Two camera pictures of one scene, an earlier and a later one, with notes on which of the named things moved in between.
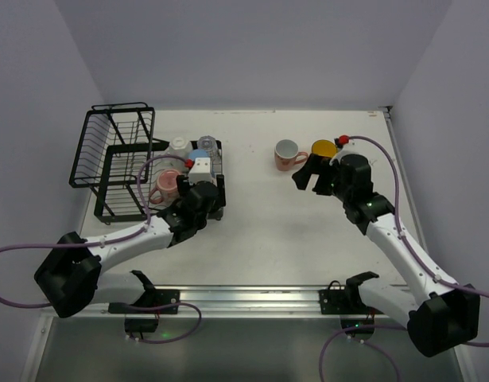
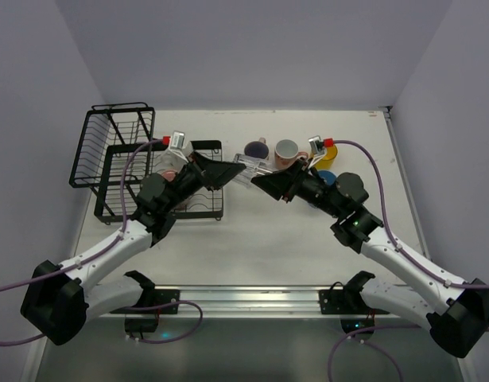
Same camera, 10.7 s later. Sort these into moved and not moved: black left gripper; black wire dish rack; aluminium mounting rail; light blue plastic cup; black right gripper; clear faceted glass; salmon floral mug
Moved: light blue plastic cup; black right gripper; clear faceted glass; black left gripper
Not moved: salmon floral mug; black wire dish rack; aluminium mounting rail
